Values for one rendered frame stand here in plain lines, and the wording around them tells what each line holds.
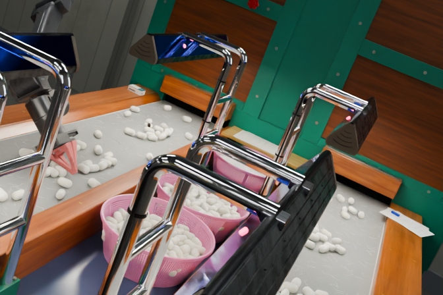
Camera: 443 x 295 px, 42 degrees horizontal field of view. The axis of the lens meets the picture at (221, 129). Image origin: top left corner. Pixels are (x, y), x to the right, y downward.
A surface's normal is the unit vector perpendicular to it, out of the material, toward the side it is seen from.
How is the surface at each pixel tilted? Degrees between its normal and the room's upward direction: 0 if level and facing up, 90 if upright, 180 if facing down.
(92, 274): 0
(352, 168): 90
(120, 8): 90
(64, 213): 0
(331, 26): 90
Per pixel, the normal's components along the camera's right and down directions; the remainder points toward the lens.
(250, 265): 0.93, -0.13
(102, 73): -0.50, 0.07
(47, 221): 0.35, -0.90
